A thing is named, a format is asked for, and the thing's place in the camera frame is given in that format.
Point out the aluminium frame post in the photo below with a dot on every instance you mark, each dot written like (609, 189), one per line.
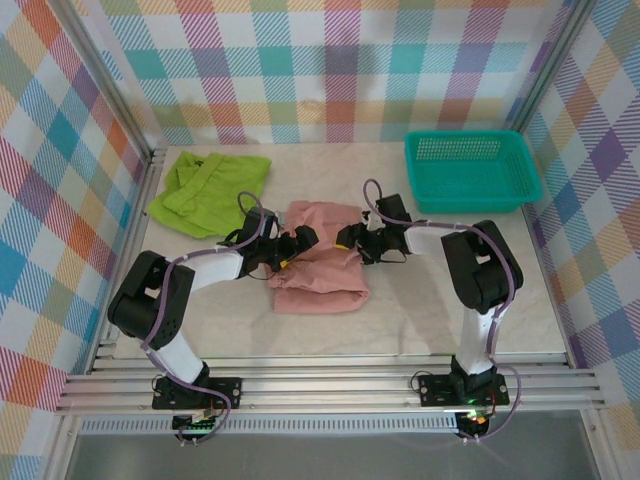
(107, 80)
(550, 70)

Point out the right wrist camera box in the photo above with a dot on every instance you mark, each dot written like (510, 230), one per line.
(395, 207)

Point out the aluminium side rail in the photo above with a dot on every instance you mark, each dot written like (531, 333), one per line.
(547, 285)
(137, 235)

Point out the lime green shorts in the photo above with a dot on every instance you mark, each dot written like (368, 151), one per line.
(220, 185)

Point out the teal plastic basket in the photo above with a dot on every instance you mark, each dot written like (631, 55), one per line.
(470, 200)

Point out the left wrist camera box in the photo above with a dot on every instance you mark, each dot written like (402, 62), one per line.
(260, 220)

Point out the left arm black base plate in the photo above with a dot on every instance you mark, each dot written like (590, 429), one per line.
(227, 392)

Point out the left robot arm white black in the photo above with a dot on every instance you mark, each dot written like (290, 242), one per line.
(175, 355)

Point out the pink shorts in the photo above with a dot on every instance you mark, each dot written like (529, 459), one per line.
(320, 290)

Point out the aluminium mounting rail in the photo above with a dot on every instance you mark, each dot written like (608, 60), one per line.
(325, 390)

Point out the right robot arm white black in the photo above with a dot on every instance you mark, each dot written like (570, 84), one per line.
(475, 340)

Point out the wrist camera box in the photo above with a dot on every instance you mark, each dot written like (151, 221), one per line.
(395, 207)
(260, 220)

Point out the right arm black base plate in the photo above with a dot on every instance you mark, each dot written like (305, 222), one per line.
(435, 390)

